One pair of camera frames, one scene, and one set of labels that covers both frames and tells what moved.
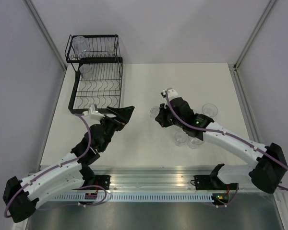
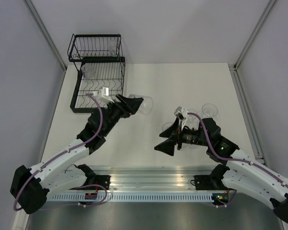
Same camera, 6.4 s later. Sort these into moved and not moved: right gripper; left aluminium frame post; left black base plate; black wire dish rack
Moved: right gripper
Not moved: left aluminium frame post; black wire dish rack; left black base plate
